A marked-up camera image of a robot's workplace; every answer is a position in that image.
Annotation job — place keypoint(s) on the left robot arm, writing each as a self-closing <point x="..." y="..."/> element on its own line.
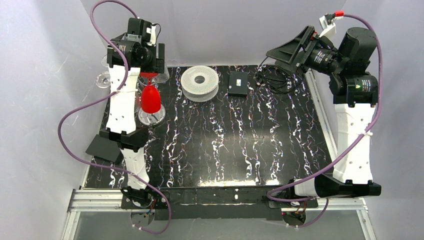
<point x="131" y="55"/>

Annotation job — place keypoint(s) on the red wine glass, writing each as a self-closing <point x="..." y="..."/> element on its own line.
<point x="150" y="96"/>

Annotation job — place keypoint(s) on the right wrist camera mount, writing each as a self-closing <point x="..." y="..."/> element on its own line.
<point x="328" y="25"/>

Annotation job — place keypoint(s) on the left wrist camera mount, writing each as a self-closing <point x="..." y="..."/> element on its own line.
<point x="152" y="30"/>

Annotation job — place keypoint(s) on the chrome wine glass rack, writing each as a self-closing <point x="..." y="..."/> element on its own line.
<point x="147" y="119"/>

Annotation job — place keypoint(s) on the black flat box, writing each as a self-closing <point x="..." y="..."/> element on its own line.
<point x="238" y="84"/>

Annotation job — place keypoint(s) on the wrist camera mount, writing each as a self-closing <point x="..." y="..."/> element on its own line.
<point x="152" y="30"/>
<point x="328" y="25"/>

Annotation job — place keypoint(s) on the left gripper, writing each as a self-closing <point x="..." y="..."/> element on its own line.
<point x="158" y="62"/>

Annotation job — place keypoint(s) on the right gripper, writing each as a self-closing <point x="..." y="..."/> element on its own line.
<point x="304" y="52"/>

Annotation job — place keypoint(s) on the clear wine glass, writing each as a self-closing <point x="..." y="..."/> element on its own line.
<point x="103" y="80"/>

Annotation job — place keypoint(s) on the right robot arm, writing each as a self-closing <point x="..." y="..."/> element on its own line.
<point x="355" y="97"/>

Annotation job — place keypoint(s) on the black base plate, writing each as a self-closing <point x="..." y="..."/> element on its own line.
<point x="231" y="202"/>

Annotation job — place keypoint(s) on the white filament spool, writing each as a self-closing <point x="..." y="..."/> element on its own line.
<point x="199" y="83"/>

